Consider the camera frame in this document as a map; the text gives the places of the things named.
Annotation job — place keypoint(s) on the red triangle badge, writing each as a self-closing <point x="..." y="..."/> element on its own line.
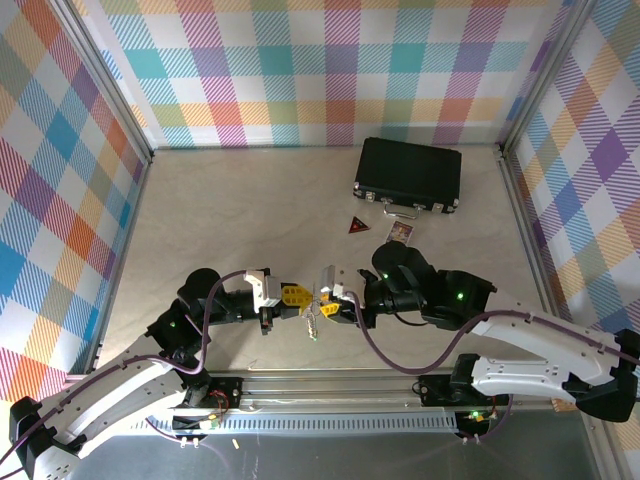
<point x="357" y="226"/>

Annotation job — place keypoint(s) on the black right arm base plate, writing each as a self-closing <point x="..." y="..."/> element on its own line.
<point x="435" y="390"/>

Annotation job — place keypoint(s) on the aluminium corner post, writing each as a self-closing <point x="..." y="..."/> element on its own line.
<point x="547" y="75"/>
<point x="105" y="85"/>

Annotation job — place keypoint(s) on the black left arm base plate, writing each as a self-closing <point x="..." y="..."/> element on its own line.
<point x="225" y="392"/>

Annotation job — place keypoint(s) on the small connector board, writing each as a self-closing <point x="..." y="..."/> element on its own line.
<point x="477" y="416"/>
<point x="210" y="422"/>

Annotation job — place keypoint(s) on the small orange circuit board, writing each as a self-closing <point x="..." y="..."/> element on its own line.
<point x="560" y="406"/>

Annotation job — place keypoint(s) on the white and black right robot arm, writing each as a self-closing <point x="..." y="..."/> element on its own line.
<point x="530" y="330"/>

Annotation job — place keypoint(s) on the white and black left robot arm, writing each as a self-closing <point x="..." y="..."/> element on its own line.
<point x="115" y="382"/>

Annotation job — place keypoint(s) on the grey metal sheet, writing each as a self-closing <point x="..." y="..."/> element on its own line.
<point x="350" y="457"/>

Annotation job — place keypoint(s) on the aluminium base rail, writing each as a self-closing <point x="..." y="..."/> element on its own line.
<point x="325" y="390"/>

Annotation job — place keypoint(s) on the aluminium side rail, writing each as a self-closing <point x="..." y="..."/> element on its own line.
<point x="530" y="240"/>
<point x="120" y="240"/>

